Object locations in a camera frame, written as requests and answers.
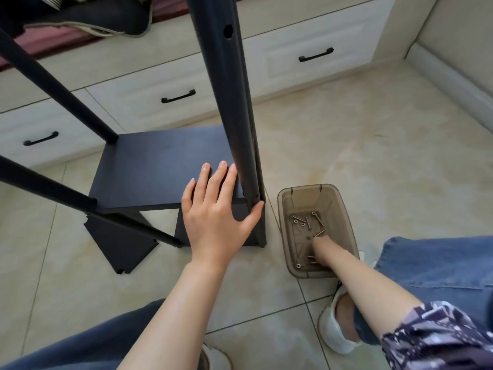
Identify person's right hand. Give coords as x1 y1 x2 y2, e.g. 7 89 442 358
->
310 237 347 267

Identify person's left hand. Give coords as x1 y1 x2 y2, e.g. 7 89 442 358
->
181 160 265 267

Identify black wooden shelf board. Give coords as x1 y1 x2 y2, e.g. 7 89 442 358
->
88 125 266 214

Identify person's right forearm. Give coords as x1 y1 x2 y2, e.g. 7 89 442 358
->
324 246 424 339

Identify person's left forearm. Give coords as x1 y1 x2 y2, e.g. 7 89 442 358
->
117 261 230 370

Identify black rectangular side panel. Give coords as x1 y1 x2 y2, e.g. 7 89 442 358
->
174 204 267 248

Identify pile of silver screws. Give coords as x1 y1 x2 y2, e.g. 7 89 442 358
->
291 212 328 269

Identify transparent brown plastic box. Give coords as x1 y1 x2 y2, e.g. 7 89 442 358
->
277 183 361 280

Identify black metal pole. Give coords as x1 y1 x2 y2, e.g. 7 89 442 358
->
185 0 261 211
0 155 99 215
0 29 119 145
236 32 267 202

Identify thin black metal bar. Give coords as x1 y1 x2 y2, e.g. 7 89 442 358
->
86 211 184 248

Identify white shoe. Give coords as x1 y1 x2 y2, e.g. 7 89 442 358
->
317 249 380 356
198 343 233 370

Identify black notched side panel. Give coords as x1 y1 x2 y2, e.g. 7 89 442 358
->
84 212 159 275

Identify white drawer front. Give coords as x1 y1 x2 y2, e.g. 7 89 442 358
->
242 0 398 100
85 54 218 134
0 88 118 169

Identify blue jeans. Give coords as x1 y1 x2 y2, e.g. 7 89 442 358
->
0 236 493 370

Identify patterned purple sleeve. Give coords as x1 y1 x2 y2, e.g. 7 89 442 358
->
381 300 493 370

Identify white drawer cabinet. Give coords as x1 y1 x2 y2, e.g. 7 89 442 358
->
0 0 440 170

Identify dark blue cushion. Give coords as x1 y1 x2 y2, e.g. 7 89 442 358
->
23 0 155 38

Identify black drawer handle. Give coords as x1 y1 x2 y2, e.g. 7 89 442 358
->
298 47 334 63
161 89 196 104
23 131 60 147

